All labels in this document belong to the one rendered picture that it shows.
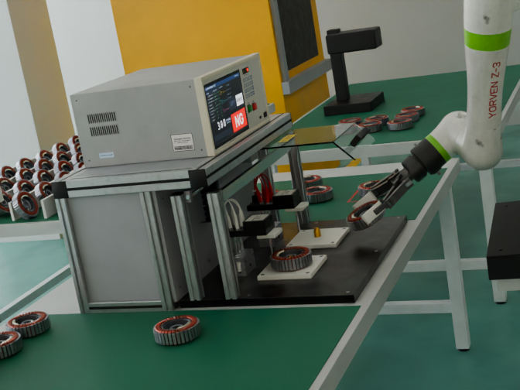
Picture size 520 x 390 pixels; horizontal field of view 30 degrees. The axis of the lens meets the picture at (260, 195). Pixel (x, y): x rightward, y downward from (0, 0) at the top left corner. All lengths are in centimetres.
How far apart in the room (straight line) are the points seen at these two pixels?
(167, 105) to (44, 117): 408
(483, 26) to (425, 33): 535
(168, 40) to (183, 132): 395
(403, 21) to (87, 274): 553
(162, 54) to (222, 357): 445
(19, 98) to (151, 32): 96
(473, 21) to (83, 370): 125
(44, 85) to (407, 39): 293
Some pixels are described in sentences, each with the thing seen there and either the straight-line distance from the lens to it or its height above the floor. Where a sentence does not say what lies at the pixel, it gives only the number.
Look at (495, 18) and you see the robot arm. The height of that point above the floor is 135.
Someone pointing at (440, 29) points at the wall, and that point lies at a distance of 776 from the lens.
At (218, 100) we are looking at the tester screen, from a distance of 252.
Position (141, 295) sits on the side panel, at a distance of 254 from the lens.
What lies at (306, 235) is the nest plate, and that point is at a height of 78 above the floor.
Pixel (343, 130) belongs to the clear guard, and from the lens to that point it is 279.
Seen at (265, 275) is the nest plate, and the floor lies 78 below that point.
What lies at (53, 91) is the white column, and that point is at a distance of 666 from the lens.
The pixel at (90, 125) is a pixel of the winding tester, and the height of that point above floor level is 123.
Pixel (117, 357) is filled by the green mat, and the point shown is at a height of 75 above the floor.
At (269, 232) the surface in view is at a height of 88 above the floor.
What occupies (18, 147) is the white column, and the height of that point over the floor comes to 65.
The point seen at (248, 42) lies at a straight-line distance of 620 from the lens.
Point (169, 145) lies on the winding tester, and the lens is 251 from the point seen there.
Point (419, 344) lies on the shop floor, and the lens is 393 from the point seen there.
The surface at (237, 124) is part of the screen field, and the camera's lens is 262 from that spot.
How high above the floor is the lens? 158
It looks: 14 degrees down
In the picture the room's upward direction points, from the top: 10 degrees counter-clockwise
